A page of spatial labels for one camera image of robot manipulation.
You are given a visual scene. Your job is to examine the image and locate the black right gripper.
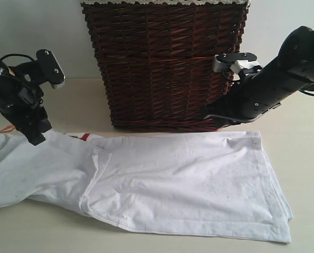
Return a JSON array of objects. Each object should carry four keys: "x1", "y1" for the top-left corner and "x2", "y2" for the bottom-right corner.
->
[{"x1": 203, "y1": 71, "x2": 281, "y2": 129}]

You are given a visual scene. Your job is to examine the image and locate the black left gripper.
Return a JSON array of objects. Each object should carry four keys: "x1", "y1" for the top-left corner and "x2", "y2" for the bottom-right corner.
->
[{"x1": 0, "y1": 79, "x2": 52, "y2": 145}]

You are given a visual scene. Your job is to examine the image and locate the white shirt with red lettering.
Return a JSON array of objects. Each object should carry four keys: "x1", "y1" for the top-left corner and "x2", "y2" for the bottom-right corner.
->
[{"x1": 0, "y1": 131, "x2": 292, "y2": 244}]

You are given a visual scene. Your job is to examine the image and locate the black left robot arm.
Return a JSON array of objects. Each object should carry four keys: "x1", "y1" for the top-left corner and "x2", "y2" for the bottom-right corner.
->
[{"x1": 0, "y1": 49, "x2": 65, "y2": 145}]

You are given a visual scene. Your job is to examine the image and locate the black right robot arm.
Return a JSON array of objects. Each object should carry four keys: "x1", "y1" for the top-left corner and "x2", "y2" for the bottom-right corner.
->
[{"x1": 202, "y1": 26, "x2": 314, "y2": 128}]

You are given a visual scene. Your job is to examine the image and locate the dark brown wicker basket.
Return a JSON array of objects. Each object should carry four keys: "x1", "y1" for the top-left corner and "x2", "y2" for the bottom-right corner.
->
[{"x1": 81, "y1": 3, "x2": 249, "y2": 132}]

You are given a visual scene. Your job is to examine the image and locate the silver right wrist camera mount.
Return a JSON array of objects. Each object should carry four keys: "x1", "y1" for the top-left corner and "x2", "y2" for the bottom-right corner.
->
[{"x1": 213, "y1": 52, "x2": 260, "y2": 74}]

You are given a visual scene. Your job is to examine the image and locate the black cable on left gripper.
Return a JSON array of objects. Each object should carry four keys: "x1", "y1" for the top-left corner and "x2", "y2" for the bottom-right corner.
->
[{"x1": 0, "y1": 53, "x2": 39, "y2": 64}]

